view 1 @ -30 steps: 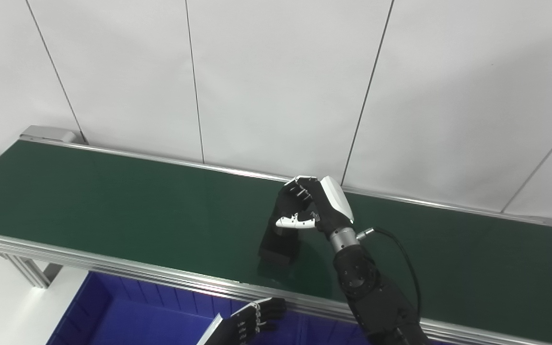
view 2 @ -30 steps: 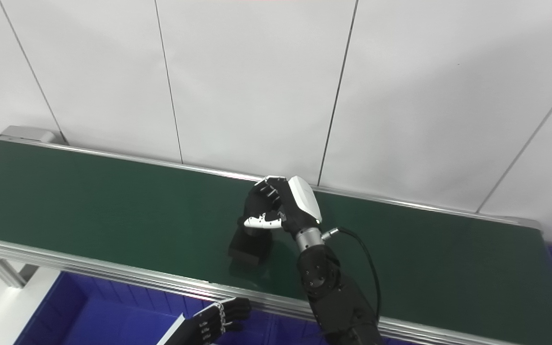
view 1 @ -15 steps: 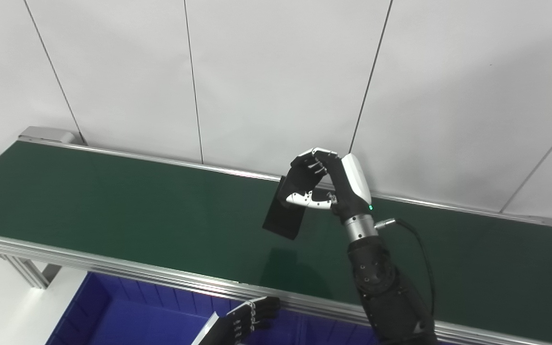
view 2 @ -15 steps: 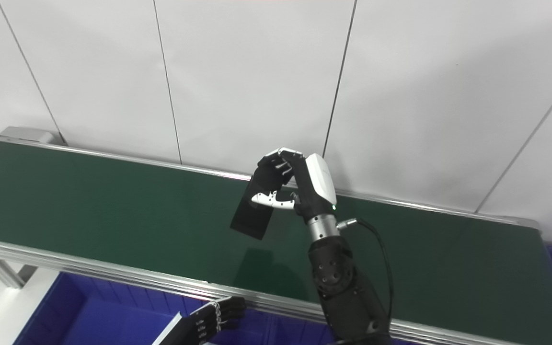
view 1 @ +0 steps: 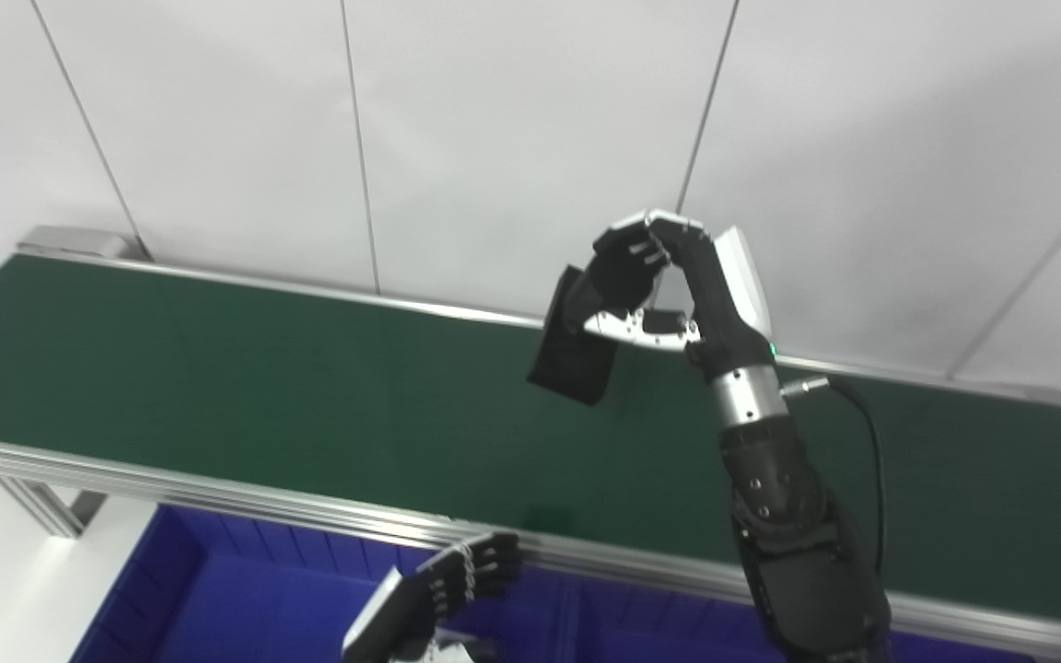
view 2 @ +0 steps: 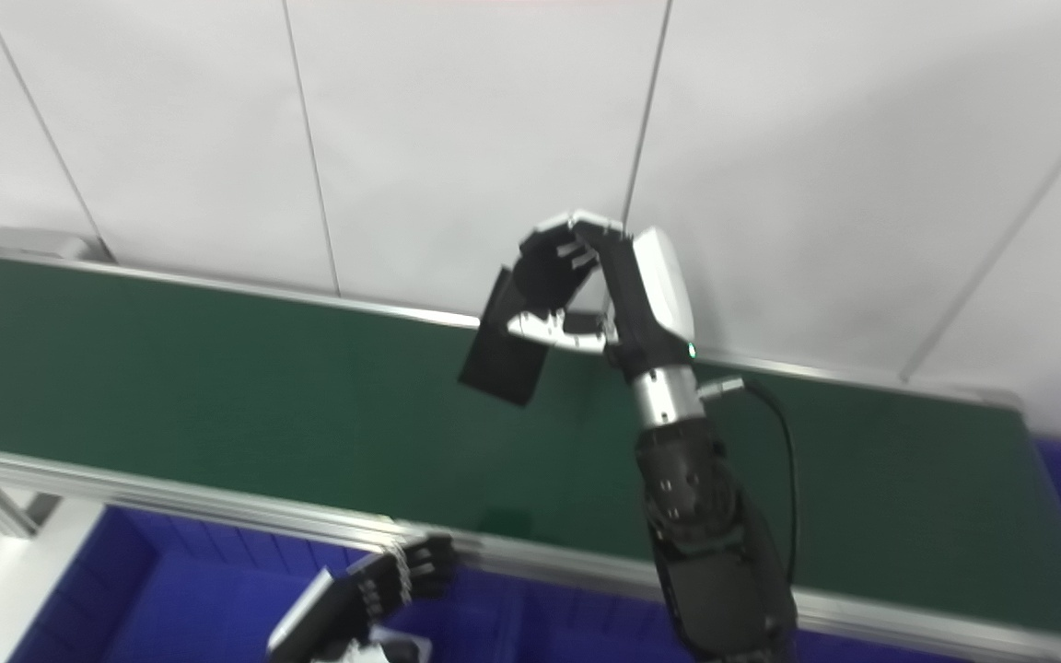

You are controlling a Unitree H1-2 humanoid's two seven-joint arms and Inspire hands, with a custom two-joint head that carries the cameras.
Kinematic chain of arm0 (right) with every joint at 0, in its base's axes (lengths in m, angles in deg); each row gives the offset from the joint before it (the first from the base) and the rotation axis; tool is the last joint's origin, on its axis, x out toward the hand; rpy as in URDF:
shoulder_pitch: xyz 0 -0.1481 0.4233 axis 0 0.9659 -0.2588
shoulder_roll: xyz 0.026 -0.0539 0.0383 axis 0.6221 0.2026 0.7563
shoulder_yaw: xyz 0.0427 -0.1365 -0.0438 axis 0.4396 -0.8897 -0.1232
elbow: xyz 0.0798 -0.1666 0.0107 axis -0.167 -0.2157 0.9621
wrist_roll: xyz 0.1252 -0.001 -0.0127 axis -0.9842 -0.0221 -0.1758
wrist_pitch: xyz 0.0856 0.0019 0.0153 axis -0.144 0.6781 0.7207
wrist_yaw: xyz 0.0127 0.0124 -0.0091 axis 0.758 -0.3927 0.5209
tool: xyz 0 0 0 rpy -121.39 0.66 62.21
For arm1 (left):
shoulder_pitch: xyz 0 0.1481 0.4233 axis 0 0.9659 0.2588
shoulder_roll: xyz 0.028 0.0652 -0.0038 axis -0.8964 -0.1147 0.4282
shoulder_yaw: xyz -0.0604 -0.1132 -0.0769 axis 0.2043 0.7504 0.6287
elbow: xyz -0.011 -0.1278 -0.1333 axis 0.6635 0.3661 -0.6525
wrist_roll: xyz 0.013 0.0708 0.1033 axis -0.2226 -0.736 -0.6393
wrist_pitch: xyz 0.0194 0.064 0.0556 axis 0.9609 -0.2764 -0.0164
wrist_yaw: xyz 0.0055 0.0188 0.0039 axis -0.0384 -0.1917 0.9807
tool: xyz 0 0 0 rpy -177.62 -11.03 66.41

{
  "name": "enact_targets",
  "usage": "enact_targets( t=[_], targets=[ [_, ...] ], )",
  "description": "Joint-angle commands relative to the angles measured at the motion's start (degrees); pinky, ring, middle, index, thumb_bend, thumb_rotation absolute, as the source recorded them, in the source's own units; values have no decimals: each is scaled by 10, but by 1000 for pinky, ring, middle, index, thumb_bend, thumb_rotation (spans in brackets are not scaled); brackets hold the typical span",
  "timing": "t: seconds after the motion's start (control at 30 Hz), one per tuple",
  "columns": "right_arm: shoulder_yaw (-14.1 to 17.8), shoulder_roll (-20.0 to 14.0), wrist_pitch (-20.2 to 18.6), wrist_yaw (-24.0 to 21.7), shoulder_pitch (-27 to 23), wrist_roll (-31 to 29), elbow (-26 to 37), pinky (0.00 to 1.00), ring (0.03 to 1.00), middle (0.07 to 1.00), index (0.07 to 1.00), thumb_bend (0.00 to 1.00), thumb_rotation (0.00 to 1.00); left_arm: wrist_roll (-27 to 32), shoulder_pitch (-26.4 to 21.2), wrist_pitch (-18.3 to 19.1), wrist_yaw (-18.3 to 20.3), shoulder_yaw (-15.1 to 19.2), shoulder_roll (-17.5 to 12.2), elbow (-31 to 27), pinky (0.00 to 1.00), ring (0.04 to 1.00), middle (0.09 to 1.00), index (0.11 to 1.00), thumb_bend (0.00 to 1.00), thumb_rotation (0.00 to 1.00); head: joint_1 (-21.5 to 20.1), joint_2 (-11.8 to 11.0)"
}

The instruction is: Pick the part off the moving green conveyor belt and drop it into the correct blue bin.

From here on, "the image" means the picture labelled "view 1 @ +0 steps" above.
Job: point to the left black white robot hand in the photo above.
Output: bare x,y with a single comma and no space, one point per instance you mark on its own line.
411,608

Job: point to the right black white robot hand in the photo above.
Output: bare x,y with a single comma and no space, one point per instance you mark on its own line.
724,313

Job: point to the black cylinder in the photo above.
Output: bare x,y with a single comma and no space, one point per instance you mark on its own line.
572,359

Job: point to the green conveyor belt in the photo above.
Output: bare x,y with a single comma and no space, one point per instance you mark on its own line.
263,387

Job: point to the aluminium conveyor leg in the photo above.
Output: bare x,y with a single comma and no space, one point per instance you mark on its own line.
42,506

